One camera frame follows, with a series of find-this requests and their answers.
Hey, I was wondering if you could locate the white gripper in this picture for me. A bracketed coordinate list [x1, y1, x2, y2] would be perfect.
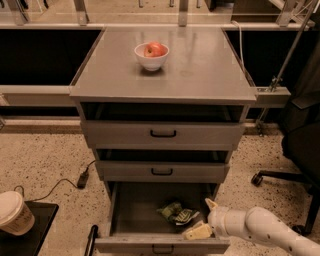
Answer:
[182, 198, 237, 240]

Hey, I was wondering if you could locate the green jalapeno chip bag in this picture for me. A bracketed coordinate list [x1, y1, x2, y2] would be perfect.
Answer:
[157, 201, 200, 226]

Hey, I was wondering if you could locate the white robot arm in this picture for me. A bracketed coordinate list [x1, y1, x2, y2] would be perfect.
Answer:
[183, 198, 320, 256]

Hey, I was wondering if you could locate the bottom grey drawer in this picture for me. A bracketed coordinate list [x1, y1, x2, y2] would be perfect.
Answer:
[95, 182, 230, 256]

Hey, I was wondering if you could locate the grey drawer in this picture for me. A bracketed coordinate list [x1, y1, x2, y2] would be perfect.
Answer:
[81, 102, 244, 150]
[96, 149, 229, 183]
[95, 182, 230, 256]

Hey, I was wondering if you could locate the grey drawer cabinet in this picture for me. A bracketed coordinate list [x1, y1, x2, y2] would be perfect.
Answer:
[71, 26, 256, 192]

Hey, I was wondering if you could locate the middle grey drawer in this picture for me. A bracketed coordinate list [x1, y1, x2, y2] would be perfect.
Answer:
[96, 149, 229, 183]

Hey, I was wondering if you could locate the top grey drawer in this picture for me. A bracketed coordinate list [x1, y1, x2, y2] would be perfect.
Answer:
[81, 102, 244, 150]

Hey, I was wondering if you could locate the black curved bar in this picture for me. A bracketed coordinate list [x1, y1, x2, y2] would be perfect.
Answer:
[84, 225, 98, 256]

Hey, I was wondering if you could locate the black office chair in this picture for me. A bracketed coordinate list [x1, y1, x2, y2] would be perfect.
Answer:
[251, 43, 320, 236]

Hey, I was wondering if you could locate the black power adapter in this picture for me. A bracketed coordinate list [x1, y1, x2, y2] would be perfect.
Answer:
[77, 171, 89, 189]

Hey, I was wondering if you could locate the metal diagonal rod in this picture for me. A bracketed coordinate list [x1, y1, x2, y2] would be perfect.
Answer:
[255, 0, 318, 136]

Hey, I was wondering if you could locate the white ceramic bowl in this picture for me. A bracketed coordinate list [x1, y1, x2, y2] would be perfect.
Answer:
[134, 42, 170, 71]

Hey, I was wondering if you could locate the red apple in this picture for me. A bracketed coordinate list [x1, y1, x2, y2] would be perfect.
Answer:
[144, 42, 166, 57]

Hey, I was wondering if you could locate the black side table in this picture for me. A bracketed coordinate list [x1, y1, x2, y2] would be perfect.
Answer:
[0, 201, 59, 256]

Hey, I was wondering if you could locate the paper coffee cup with lid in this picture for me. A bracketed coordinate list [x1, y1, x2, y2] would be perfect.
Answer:
[0, 191, 35, 236]

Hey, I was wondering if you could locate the black power cable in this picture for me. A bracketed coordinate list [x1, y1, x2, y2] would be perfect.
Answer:
[13, 159, 97, 203]

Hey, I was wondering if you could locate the white cable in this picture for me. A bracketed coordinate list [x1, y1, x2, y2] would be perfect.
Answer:
[231, 20, 247, 73]

